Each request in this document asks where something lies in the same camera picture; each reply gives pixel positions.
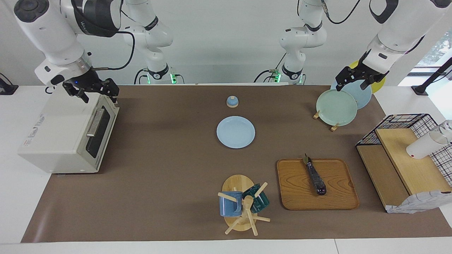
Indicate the white patterned cloth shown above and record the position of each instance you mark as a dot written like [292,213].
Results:
[413,204]

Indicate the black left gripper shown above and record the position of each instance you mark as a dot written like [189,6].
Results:
[360,73]

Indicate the dark green mug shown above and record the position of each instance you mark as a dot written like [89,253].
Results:
[261,203]

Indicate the wooden shelf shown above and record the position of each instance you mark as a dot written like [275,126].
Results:
[413,169]

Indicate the dark purple eggplant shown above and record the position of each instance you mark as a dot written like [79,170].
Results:
[316,178]

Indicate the pale green plate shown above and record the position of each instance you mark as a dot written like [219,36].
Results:
[335,107]

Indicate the clear glass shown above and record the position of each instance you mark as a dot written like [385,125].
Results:
[447,128]

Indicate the wooden serving tray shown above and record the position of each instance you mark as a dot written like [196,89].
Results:
[296,190]

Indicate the wooden mug tree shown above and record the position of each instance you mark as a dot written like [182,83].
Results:
[237,183]

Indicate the yellow plate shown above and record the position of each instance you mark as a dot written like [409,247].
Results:
[378,86]

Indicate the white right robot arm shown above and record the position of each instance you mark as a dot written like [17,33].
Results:
[53,35]

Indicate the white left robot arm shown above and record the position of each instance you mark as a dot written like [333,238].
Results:
[399,31]

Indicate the white cup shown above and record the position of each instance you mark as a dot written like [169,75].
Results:
[422,147]

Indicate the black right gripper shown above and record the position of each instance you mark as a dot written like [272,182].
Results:
[88,83]

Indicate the light blue racked plate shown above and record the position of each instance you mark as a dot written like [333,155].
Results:
[362,97]

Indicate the white toaster oven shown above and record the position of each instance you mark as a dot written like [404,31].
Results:
[56,134]

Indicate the small blue-topped bell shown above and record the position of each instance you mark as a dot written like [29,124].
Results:
[232,102]

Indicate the brown table mat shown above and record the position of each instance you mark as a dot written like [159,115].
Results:
[169,176]

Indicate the blue mug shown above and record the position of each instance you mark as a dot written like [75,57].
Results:
[227,208]

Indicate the wooden plate rack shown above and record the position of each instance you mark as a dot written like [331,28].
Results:
[334,127]

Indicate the black camera stand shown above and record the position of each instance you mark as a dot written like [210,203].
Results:
[420,90]

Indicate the black table clamp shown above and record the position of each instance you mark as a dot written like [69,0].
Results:
[9,90]

